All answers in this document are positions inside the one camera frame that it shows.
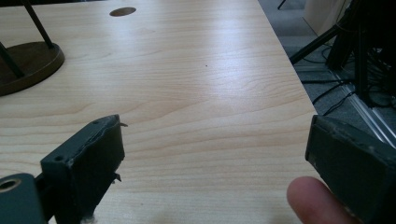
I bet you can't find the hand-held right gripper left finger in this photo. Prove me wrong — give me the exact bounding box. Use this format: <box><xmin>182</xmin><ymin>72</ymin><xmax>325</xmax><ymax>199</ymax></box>
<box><xmin>40</xmin><ymin>114</ymin><xmax>129</xmax><ymax>224</ymax></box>

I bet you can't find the black metal stand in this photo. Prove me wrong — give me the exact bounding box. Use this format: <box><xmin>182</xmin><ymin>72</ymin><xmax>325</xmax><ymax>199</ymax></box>
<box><xmin>289</xmin><ymin>0</ymin><xmax>396</xmax><ymax>108</ymax></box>

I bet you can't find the round table cable hole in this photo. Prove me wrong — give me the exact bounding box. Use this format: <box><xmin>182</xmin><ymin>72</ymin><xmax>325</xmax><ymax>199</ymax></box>
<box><xmin>108</xmin><ymin>7</ymin><xmax>137</xmax><ymax>18</ymax></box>

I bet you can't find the aluminium floor rail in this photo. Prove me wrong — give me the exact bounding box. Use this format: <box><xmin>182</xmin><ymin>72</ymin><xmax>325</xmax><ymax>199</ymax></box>
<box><xmin>330</xmin><ymin>69</ymin><xmax>396</xmax><ymax>149</ymax></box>

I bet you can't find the light wooden platform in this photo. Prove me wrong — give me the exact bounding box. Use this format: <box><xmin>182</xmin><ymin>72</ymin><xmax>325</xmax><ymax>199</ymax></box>
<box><xmin>303</xmin><ymin>0</ymin><xmax>354</xmax><ymax>37</ymax></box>

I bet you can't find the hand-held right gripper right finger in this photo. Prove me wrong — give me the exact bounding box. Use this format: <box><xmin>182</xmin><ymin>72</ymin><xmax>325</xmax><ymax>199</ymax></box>
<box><xmin>304</xmin><ymin>114</ymin><xmax>396</xmax><ymax>224</ymax></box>

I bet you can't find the black floor cable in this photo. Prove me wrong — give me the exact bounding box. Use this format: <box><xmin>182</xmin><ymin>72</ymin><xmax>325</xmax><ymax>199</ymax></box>
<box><xmin>301</xmin><ymin>78</ymin><xmax>358</xmax><ymax>117</ymax></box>

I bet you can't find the brown cup holder with rods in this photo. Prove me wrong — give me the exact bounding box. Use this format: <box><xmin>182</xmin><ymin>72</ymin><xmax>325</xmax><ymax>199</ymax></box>
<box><xmin>0</xmin><ymin>0</ymin><xmax>66</xmax><ymax>97</ymax></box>

